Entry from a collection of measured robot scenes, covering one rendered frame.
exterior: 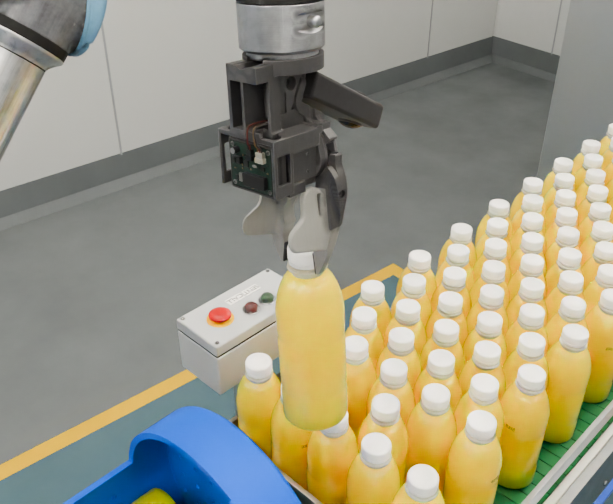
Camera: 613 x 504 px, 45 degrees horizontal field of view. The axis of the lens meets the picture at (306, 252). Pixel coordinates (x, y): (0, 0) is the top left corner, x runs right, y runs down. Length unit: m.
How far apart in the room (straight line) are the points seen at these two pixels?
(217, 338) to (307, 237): 0.50
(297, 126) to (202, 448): 0.36
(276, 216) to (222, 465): 0.26
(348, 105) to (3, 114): 0.49
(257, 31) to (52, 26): 0.44
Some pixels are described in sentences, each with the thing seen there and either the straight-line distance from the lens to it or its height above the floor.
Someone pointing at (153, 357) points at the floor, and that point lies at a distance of 2.83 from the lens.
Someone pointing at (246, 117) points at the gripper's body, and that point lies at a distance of 0.65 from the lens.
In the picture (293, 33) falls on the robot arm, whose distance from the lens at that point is 0.63.
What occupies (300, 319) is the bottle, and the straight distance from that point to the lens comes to 0.75.
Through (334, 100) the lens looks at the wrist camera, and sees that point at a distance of 0.69.
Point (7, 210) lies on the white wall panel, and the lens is 3.80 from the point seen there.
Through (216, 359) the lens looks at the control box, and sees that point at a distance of 1.16.
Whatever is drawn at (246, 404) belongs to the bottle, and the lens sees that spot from 1.12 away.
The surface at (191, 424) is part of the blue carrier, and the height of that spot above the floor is 1.23.
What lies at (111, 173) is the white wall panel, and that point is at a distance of 3.96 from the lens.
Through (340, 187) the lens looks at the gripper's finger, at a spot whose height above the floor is 1.52.
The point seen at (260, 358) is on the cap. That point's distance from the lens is 1.10.
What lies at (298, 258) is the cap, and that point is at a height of 1.43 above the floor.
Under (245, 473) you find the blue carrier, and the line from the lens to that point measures 0.81.
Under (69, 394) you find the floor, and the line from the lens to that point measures 2.76.
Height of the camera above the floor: 1.84
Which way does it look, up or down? 34 degrees down
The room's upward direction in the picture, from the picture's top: straight up
